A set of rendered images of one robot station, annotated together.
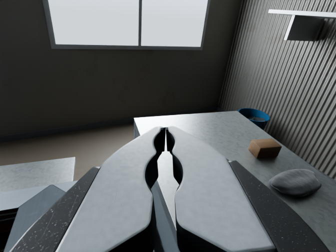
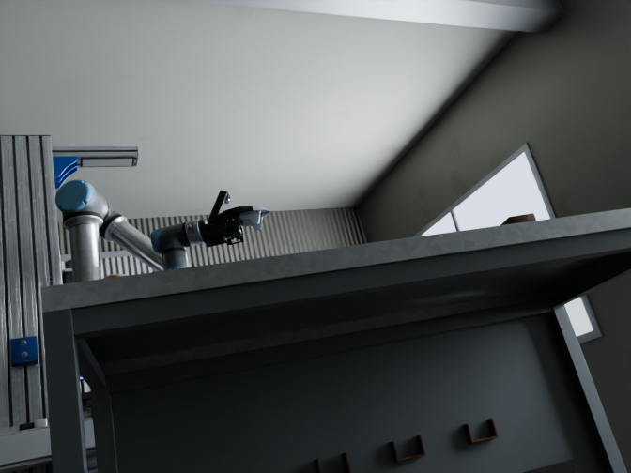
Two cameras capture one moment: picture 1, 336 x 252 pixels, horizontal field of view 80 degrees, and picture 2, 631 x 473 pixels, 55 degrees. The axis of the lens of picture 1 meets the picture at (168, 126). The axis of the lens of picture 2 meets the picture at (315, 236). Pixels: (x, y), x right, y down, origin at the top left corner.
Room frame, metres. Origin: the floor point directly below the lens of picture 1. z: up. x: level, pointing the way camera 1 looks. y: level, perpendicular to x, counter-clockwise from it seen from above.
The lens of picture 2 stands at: (0.35, -1.68, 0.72)
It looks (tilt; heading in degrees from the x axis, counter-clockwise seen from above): 20 degrees up; 94
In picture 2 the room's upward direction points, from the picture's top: 13 degrees counter-clockwise
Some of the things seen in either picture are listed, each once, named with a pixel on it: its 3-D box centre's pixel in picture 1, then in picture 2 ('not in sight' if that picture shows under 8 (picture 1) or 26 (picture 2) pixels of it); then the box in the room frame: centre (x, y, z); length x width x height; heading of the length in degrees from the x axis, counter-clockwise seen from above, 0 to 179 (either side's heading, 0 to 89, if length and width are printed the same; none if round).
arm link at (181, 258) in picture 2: not in sight; (177, 270); (-0.19, 0.00, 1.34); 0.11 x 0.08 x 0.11; 94
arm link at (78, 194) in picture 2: not in sight; (87, 265); (-0.45, -0.04, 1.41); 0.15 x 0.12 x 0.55; 94
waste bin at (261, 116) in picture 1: (250, 129); not in sight; (2.37, -1.09, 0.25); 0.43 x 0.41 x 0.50; 29
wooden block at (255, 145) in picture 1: (264, 148); (515, 234); (0.68, -0.40, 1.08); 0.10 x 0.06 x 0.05; 107
